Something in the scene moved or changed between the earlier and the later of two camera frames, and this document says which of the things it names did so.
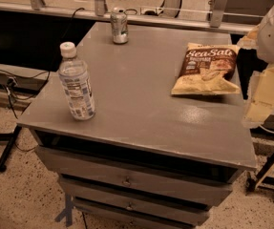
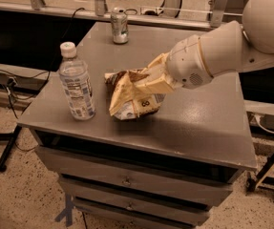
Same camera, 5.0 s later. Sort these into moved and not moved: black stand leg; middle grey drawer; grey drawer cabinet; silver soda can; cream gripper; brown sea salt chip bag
Moved: cream gripper; brown sea salt chip bag
Not moved: silver soda can; black stand leg; grey drawer cabinet; middle grey drawer
